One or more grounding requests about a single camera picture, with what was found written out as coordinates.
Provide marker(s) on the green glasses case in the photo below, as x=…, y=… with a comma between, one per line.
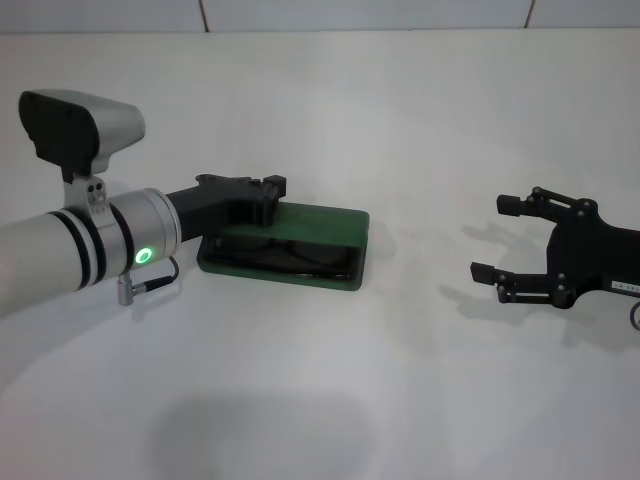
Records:
x=325, y=225

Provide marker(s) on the black glasses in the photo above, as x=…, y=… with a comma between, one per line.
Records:
x=280, y=257

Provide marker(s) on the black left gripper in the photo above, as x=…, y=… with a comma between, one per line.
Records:
x=210, y=205

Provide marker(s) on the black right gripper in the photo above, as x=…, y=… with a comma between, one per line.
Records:
x=595, y=255

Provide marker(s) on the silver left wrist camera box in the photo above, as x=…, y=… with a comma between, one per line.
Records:
x=75, y=135

